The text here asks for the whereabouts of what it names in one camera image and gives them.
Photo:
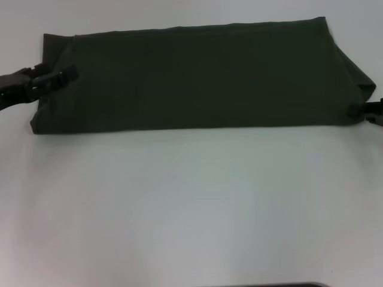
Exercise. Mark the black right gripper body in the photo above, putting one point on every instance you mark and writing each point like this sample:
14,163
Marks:
375,115

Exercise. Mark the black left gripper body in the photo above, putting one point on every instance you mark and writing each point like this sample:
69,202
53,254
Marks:
16,88

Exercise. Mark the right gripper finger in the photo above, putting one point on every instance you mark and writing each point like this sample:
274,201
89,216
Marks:
356,110

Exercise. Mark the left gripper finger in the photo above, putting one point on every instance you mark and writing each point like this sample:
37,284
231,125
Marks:
41,68
60,77

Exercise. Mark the dark green printed t-shirt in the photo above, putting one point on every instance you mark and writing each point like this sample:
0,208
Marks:
203,77

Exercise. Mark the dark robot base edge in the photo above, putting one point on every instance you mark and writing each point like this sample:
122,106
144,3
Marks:
296,285

